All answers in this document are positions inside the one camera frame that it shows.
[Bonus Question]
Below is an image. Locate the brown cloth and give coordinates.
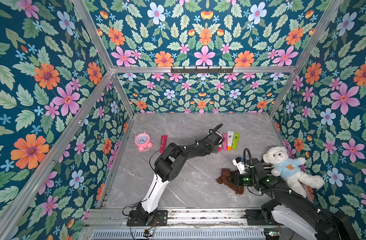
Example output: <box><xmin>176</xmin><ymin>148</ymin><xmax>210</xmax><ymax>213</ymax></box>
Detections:
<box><xmin>216</xmin><ymin>169</ymin><xmax>244</xmax><ymax>195</ymax></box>

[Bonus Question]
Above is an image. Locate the magenta toothpaste tube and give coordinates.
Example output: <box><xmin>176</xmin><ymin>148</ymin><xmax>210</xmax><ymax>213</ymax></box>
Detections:
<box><xmin>160</xmin><ymin>135</ymin><xmax>168</xmax><ymax>153</ymax></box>

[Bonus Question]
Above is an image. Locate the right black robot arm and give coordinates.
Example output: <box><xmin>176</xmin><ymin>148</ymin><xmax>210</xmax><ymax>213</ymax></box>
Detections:
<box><xmin>230</xmin><ymin>159</ymin><xmax>358</xmax><ymax>240</ymax></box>

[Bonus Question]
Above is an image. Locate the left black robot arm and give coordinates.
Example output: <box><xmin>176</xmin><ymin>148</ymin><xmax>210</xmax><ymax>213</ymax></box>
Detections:
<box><xmin>135</xmin><ymin>129</ymin><xmax>225</xmax><ymax>225</ymax></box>

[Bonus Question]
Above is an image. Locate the pink toothpaste tube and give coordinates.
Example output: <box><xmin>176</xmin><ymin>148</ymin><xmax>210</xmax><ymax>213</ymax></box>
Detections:
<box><xmin>222</xmin><ymin>133</ymin><xmax>228</xmax><ymax>151</ymax></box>

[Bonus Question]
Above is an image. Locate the white toothpaste tube orange cap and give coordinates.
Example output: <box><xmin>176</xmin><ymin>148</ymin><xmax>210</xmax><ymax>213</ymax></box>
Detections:
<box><xmin>227</xmin><ymin>131</ymin><xmax>234</xmax><ymax>151</ymax></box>

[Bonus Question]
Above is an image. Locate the green toothpaste tube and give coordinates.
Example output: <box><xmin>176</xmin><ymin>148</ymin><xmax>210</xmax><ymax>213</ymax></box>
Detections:
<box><xmin>231</xmin><ymin>133</ymin><xmax>240</xmax><ymax>150</ymax></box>

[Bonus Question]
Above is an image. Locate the white teddy bear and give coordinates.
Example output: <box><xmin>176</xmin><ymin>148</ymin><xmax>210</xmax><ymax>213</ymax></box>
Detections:
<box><xmin>262</xmin><ymin>146</ymin><xmax>324</xmax><ymax>197</ymax></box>

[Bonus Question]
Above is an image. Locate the pink alarm clock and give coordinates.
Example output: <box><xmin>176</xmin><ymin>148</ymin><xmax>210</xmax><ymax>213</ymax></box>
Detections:
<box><xmin>134</xmin><ymin>132</ymin><xmax>153</xmax><ymax>152</ymax></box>

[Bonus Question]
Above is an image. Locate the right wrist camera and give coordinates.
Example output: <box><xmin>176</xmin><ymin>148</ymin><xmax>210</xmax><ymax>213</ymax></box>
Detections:
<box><xmin>232</xmin><ymin>157</ymin><xmax>246</xmax><ymax>175</ymax></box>

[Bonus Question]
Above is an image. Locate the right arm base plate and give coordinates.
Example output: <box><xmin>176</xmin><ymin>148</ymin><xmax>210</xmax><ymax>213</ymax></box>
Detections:
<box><xmin>244</xmin><ymin>209</ymin><xmax>272</xmax><ymax>225</ymax></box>

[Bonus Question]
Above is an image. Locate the metal hook rail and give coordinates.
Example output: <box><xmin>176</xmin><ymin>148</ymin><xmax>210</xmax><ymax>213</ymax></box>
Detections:
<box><xmin>170</xmin><ymin>66</ymin><xmax>234</xmax><ymax>75</ymax></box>

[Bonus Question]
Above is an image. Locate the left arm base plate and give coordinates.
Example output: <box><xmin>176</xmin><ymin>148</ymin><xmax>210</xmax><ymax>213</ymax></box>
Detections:
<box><xmin>127</xmin><ymin>210</ymin><xmax>169</xmax><ymax>227</ymax></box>

